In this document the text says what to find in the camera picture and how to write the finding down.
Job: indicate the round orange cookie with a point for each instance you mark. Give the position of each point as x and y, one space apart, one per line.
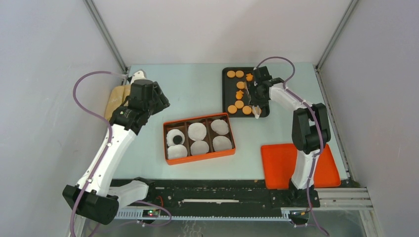
239 104
231 74
232 109
247 110
241 85
239 74

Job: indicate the white paper cup liner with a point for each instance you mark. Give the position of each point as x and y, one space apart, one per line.
171 133
221 143
199 148
197 131
220 127
177 151

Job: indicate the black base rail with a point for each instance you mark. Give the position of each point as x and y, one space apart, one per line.
227 198

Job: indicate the orange cookie box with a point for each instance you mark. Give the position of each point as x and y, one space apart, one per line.
183 125

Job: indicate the black sandwich cookie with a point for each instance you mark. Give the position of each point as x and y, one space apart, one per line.
178 140

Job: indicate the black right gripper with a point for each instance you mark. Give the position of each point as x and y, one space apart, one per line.
262 103

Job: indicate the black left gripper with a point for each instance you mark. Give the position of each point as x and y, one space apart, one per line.
162 101

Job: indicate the star orange cookie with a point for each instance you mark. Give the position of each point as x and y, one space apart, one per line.
239 95

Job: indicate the yellow cloth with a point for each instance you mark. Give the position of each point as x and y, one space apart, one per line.
116 98

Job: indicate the black cookie tray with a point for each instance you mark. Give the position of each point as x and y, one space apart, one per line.
234 88

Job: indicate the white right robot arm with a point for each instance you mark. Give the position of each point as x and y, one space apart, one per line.
310 127

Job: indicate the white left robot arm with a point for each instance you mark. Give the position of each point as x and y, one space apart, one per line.
92 196

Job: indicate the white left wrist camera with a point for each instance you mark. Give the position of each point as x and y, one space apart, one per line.
139 75

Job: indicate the metal tongs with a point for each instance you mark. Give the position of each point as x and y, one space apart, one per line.
256 110

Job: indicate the orange box lid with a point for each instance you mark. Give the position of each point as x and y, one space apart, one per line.
282 162

